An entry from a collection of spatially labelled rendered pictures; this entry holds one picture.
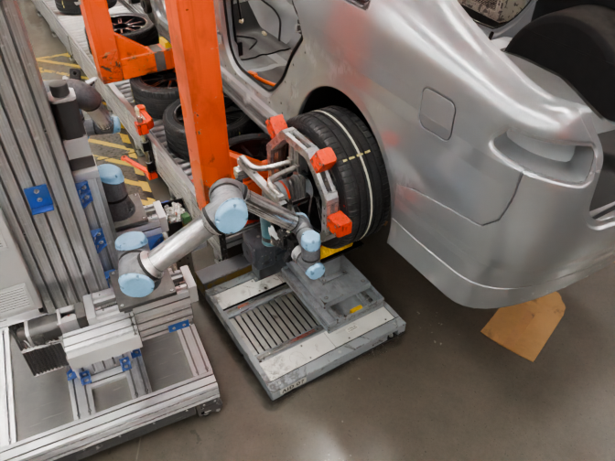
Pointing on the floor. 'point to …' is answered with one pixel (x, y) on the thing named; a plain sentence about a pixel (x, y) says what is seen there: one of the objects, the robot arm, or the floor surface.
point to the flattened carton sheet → (526, 325)
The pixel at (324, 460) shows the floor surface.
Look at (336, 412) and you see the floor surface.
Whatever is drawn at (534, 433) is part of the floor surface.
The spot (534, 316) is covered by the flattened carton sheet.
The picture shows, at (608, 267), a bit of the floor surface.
